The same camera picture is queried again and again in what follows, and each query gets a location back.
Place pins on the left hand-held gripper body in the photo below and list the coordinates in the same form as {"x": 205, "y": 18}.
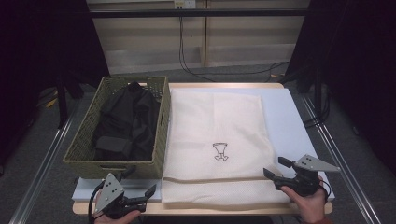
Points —
{"x": 109, "y": 193}

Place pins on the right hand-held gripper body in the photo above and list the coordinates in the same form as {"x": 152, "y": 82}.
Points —
{"x": 308, "y": 180}

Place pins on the black jacket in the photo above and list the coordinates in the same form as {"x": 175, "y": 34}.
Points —
{"x": 127, "y": 121}

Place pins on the green woven basket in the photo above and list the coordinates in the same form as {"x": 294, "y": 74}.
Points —
{"x": 84, "y": 140}

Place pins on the cream mesh laundry bag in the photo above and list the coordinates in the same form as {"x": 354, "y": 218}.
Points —
{"x": 211, "y": 124}

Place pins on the person's right hand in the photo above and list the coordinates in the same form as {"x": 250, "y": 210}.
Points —
{"x": 311, "y": 208}

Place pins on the person's left hand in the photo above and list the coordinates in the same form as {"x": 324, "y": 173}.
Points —
{"x": 121, "y": 221}

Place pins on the white foam board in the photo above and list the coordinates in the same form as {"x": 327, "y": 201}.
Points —
{"x": 295, "y": 124}

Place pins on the black metal stand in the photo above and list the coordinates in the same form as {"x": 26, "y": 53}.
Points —
{"x": 62, "y": 105}
{"x": 317, "y": 93}

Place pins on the yellow floor object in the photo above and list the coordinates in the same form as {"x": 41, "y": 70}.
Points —
{"x": 51, "y": 102}

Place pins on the black horizontal bar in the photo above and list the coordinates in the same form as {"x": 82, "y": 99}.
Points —
{"x": 233, "y": 12}

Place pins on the metal floor rail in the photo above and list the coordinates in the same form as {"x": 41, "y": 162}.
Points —
{"x": 40, "y": 174}
{"x": 362, "y": 202}

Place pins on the white wall socket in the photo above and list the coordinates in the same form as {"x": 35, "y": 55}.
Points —
{"x": 184, "y": 3}

